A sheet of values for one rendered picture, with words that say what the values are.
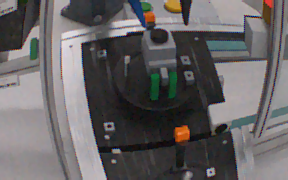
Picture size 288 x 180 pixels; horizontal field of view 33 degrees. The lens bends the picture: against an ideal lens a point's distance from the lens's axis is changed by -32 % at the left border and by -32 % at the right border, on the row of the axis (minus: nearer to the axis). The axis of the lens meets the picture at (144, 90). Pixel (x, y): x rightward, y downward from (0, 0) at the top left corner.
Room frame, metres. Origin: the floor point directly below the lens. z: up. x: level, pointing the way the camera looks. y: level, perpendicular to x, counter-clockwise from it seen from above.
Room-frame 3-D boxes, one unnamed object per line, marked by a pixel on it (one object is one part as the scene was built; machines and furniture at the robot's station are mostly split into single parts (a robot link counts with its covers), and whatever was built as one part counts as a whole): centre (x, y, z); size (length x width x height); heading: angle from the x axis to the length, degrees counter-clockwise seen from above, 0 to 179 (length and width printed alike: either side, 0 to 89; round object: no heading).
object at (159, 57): (0.75, -0.02, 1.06); 0.08 x 0.04 x 0.07; 13
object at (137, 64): (0.76, -0.02, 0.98); 0.14 x 0.14 x 0.02
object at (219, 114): (0.69, -0.14, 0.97); 0.05 x 0.05 x 0.04; 12
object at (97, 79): (0.76, -0.02, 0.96); 0.24 x 0.24 x 0.02; 12
